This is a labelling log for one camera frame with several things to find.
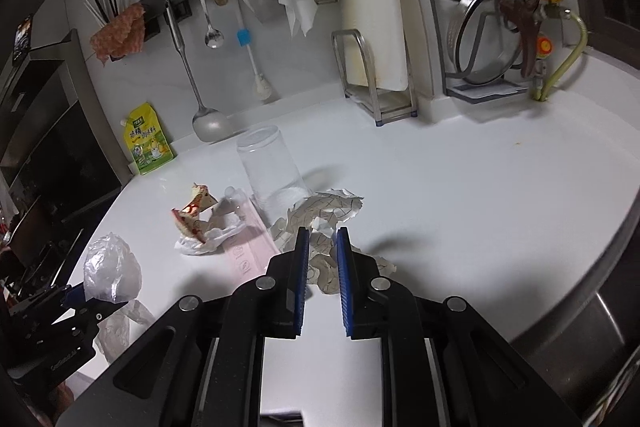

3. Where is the pink plastic package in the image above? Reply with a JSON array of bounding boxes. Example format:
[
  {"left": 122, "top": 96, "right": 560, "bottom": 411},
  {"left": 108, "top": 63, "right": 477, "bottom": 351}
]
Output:
[{"left": 222, "top": 186, "right": 280, "bottom": 285}]

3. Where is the patterned paper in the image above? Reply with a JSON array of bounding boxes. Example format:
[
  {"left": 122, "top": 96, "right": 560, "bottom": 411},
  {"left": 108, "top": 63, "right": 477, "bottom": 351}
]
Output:
[{"left": 269, "top": 186, "right": 399, "bottom": 297}]

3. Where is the clear plastic bag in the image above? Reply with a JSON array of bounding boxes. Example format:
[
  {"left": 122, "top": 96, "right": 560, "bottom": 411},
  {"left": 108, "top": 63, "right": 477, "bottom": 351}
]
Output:
[{"left": 82, "top": 233, "right": 154, "bottom": 364}]

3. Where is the white tissue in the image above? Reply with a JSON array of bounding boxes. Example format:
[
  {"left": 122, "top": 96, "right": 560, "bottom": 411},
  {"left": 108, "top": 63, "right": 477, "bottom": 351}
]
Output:
[{"left": 171, "top": 200, "right": 246, "bottom": 256}]

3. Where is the clear plastic cup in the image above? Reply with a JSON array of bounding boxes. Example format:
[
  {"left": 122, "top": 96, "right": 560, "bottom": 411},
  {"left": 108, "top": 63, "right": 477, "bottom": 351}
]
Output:
[{"left": 236, "top": 124, "right": 311, "bottom": 225}]

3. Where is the red white snack wrapper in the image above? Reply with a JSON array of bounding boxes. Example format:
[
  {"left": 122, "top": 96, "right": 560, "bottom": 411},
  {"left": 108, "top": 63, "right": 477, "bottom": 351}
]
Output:
[{"left": 171, "top": 184, "right": 218, "bottom": 244}]

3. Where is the steel spatula ladle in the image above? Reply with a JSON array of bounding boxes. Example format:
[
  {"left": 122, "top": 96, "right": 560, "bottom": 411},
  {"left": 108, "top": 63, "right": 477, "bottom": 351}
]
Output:
[{"left": 164, "top": 0, "right": 233, "bottom": 144}]

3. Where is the steel cutting board rack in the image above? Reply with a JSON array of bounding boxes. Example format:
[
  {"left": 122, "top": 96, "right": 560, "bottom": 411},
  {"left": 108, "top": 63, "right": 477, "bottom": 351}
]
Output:
[{"left": 331, "top": 29, "right": 419, "bottom": 127}]

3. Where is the blue white bottle brush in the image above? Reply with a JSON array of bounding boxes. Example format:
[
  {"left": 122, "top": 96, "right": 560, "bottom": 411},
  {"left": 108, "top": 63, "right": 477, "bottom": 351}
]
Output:
[{"left": 234, "top": 0, "right": 272, "bottom": 102}]

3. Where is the yellow green seasoning pouch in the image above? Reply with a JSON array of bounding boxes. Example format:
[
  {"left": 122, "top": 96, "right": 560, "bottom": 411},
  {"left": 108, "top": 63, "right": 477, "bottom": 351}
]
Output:
[{"left": 120, "top": 102, "right": 176, "bottom": 176}]

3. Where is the black dish rack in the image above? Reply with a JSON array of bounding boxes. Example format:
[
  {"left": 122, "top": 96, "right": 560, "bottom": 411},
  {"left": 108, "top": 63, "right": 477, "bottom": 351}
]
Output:
[{"left": 424, "top": 0, "right": 547, "bottom": 105}]

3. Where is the small steel spoon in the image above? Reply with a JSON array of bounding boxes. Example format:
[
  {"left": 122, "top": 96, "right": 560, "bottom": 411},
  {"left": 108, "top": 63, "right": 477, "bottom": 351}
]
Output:
[{"left": 198, "top": 0, "right": 224, "bottom": 49}]

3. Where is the steel pot lid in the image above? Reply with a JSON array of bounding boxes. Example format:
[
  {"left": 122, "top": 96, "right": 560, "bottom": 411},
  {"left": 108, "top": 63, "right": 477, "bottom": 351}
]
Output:
[{"left": 446, "top": 0, "right": 536, "bottom": 86}]

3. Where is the orange dish cloth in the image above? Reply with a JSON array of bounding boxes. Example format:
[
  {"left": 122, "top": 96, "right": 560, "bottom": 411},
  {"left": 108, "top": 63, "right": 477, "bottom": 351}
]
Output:
[{"left": 90, "top": 3, "right": 145, "bottom": 64}]

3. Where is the white cutting board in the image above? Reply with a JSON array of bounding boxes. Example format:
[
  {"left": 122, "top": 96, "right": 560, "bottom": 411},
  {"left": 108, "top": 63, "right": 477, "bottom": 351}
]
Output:
[{"left": 340, "top": 0, "right": 408, "bottom": 91}]

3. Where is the yellow green gas hose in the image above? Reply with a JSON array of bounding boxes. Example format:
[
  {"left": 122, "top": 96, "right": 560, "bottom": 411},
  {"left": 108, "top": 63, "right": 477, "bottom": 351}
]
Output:
[{"left": 531, "top": 0, "right": 590, "bottom": 102}]

